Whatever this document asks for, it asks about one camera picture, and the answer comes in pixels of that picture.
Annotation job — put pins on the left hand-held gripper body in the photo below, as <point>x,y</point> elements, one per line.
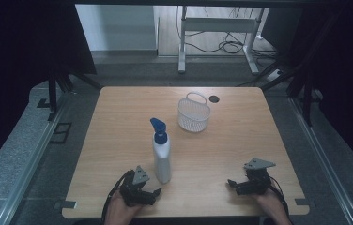
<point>135,184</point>

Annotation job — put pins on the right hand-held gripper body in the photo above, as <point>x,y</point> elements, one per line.
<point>256,179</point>

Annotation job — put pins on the white pump bottle blue cap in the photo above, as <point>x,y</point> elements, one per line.
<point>161,154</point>

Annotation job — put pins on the white plastic mesh basket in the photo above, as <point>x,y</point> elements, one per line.
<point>194,114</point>

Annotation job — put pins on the person's right hand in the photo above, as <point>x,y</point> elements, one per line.
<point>270,204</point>

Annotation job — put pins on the person's left hand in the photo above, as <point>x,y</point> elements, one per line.
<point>119,211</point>

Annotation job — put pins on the dark round table grommet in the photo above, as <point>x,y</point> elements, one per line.
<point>214,99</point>

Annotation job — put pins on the black tripod stand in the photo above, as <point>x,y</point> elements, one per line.
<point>53,93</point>
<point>306,93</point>

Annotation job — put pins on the white power strip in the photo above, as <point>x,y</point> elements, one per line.
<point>274,75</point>

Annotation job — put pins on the dark curtain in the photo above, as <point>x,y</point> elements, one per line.
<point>24,62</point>
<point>346,78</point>

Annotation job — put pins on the aluminium rail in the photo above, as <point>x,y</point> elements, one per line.
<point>27,165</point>
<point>325,162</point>

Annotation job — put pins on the grey table bracket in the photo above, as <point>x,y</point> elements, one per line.
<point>65,204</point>

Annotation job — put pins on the white metal desk frame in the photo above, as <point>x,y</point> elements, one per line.
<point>218,24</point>

